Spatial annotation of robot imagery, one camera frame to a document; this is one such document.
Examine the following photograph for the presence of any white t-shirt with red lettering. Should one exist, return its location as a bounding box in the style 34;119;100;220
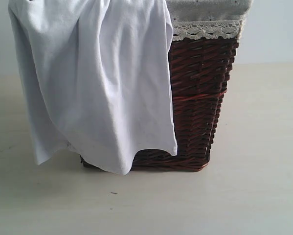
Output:
8;0;178;175

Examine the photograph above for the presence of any dark brown wicker basket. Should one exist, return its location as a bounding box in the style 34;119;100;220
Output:
79;34;240;172

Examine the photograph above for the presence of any grey fabric liner lace trim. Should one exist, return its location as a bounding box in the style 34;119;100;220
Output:
166;0;253;41

